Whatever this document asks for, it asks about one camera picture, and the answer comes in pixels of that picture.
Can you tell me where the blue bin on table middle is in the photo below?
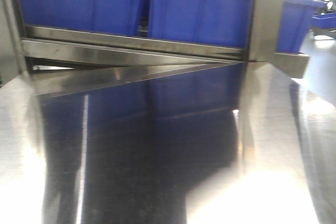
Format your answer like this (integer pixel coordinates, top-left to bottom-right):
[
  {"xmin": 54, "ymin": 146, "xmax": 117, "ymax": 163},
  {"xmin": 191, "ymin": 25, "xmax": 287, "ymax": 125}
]
[{"xmin": 148, "ymin": 0, "xmax": 251, "ymax": 48}]

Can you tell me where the blue bin on table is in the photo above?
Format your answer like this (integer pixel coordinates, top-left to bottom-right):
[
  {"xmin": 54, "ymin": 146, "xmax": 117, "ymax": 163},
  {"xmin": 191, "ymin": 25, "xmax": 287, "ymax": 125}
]
[
  {"xmin": 277, "ymin": 0, "xmax": 324, "ymax": 54},
  {"xmin": 19, "ymin": 0, "xmax": 143, "ymax": 36},
  {"xmin": 148, "ymin": 0, "xmax": 251, "ymax": 48}
]

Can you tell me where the blue bin on table left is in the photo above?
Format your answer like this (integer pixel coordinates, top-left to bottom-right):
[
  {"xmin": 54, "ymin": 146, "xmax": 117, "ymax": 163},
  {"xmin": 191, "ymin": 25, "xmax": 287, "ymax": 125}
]
[{"xmin": 19, "ymin": 0, "xmax": 143, "ymax": 36}]

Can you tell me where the blue bin on table right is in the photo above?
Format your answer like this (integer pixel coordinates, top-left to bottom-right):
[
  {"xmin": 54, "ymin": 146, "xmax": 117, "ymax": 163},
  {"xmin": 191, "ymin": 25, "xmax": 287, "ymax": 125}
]
[{"xmin": 277, "ymin": 0, "xmax": 324, "ymax": 54}]

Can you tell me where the steel table shelf frame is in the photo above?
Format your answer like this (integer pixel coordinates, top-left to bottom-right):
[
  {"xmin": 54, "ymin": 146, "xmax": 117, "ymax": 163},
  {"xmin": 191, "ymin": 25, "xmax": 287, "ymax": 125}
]
[{"xmin": 1, "ymin": 0, "xmax": 310, "ymax": 84}]

